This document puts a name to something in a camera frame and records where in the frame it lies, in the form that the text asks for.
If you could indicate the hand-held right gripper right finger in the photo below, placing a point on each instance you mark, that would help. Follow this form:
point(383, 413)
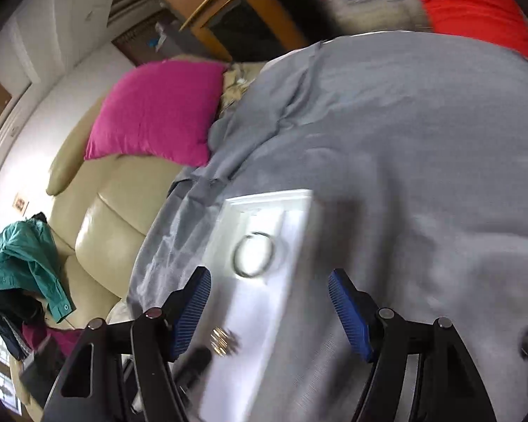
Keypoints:
point(350, 316)

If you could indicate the small wall picture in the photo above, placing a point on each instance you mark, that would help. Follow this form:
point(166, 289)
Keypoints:
point(21, 203)

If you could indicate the magenta cloth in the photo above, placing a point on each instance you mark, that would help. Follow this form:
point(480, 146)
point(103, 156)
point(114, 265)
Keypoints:
point(55, 338)

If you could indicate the silver bangle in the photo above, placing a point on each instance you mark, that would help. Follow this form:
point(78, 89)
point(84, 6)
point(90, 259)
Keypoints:
point(235, 259)

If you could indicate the grey blanket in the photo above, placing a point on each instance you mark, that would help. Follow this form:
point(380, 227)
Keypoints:
point(400, 140)

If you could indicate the small black object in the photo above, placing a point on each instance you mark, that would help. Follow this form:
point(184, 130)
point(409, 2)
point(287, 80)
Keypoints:
point(194, 365)

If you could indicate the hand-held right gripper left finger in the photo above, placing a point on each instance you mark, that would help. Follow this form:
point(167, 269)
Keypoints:
point(193, 312)

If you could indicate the beige leather sofa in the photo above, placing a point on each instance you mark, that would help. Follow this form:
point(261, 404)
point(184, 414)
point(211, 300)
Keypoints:
point(110, 211)

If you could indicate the dark blue cloth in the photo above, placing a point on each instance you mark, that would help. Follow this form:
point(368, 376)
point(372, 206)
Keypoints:
point(9, 312)

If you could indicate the pink pillow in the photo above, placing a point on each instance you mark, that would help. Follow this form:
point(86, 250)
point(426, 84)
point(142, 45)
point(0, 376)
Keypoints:
point(158, 110)

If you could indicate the green shirt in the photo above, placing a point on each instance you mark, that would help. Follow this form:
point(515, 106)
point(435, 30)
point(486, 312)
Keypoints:
point(31, 250)

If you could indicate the gold rings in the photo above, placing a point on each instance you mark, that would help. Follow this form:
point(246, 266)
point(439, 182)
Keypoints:
point(222, 340)

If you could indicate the red cloth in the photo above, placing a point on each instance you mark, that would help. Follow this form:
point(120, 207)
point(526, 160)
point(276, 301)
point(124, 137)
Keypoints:
point(466, 9)

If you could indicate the beige floral cloth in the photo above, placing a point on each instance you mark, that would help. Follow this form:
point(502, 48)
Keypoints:
point(237, 85)

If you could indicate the black box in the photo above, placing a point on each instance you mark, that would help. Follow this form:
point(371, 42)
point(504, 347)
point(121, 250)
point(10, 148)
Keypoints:
point(42, 365)

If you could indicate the white jewelry tray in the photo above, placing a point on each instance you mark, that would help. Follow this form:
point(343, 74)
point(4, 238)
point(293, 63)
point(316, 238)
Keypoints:
point(264, 307)

